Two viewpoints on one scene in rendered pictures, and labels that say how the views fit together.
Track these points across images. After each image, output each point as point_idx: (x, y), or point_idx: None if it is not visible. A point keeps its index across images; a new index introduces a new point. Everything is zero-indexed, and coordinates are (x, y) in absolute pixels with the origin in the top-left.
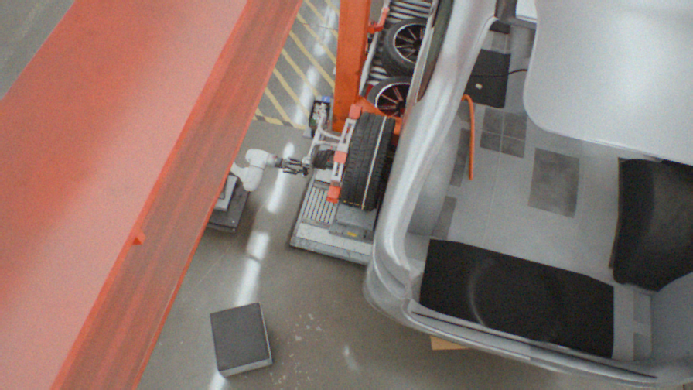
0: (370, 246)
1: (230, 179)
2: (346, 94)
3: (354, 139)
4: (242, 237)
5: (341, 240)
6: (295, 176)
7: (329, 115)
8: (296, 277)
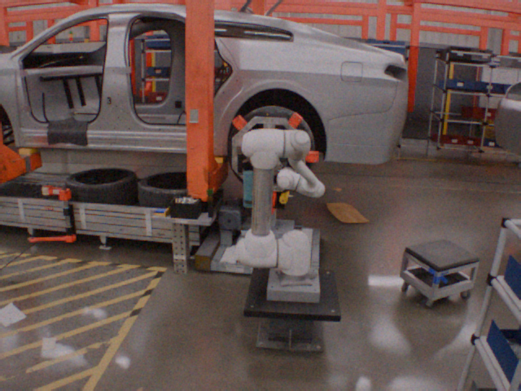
0: None
1: (274, 269)
2: (211, 134)
3: (280, 110)
4: None
5: None
6: (227, 283)
7: None
8: (349, 274)
